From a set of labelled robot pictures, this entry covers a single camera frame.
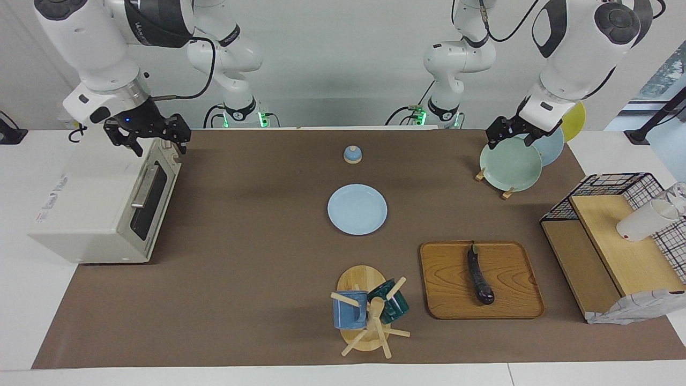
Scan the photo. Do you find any light blue plate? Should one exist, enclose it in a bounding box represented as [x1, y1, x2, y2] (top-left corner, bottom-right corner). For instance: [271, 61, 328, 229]
[327, 183, 388, 236]

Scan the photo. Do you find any pale blue plate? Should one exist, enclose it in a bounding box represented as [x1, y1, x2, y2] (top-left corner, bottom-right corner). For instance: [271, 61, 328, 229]
[523, 125, 565, 167]

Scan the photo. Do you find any white toaster oven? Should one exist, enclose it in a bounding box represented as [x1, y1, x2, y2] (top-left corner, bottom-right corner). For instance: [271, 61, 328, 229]
[28, 136, 182, 265]

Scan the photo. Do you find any blue mug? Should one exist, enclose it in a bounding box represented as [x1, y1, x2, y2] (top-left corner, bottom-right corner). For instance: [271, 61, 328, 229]
[332, 290, 369, 330]

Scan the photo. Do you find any black stand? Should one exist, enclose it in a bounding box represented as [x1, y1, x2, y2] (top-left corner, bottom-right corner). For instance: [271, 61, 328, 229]
[0, 110, 29, 146]
[624, 86, 686, 146]

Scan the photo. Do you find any dark purple eggplant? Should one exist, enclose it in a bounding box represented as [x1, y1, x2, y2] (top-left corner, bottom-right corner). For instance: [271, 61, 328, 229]
[467, 243, 496, 306]

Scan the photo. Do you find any clear glass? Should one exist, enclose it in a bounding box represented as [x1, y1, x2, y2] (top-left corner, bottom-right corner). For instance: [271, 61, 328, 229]
[667, 181, 686, 216]

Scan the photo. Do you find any black wire basket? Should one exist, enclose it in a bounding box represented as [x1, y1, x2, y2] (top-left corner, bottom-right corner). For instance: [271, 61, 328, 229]
[540, 172, 686, 285]

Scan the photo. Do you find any wooden plate rack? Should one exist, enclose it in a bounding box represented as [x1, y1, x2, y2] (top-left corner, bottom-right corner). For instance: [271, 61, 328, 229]
[475, 167, 516, 201]

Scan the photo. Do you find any wooden tray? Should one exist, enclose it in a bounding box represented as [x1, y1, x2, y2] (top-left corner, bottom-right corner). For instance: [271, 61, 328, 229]
[419, 241, 546, 321]

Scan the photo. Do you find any wooden shelf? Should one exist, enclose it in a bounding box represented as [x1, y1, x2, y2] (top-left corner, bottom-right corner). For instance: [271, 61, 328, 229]
[540, 194, 686, 323]

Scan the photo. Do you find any wooden mug tree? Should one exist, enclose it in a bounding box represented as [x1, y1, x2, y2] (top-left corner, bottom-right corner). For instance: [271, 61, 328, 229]
[330, 265, 412, 359]

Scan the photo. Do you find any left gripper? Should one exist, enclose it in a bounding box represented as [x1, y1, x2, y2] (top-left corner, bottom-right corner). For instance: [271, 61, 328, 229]
[485, 111, 548, 150]

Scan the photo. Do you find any dark green mug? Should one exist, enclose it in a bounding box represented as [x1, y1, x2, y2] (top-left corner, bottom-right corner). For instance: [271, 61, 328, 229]
[367, 278, 410, 325]

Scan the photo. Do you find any white cup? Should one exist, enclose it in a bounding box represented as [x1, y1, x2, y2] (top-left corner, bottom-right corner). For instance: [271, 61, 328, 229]
[616, 199, 682, 242]

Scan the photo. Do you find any grey patterned cloth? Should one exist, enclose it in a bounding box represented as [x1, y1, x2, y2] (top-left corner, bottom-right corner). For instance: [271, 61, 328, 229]
[586, 288, 686, 325]

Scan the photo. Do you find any yellow plate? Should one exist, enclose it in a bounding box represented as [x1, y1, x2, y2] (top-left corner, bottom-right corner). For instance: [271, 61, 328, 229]
[559, 101, 587, 143]

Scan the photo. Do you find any pale green plate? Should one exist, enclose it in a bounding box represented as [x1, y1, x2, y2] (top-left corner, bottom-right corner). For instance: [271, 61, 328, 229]
[479, 136, 543, 192]

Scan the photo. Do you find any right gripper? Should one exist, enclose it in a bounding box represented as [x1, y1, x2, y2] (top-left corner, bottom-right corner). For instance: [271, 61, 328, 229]
[103, 96, 192, 158]

